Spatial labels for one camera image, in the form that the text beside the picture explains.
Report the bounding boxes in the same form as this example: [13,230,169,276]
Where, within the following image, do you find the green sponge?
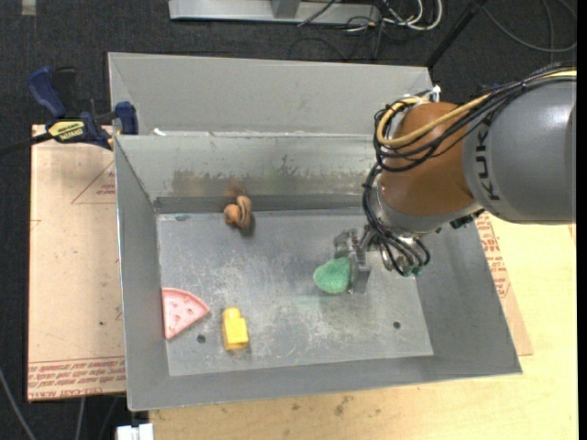
[313,257,353,296]

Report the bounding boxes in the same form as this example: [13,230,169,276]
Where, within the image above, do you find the grey metal bin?
[107,51,524,413]

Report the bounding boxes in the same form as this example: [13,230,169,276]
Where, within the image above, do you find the yellow toy block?
[221,306,250,352]

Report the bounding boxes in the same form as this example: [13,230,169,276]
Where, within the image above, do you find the brown toy pretzel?
[223,193,255,237]

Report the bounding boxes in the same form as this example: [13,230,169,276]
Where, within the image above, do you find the pink toy watermelon slice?
[161,287,212,341]

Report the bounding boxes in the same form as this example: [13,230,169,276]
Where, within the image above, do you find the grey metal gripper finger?
[352,266,372,296]

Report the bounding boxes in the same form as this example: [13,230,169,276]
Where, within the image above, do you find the brown cardboard board, red print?
[27,124,536,402]

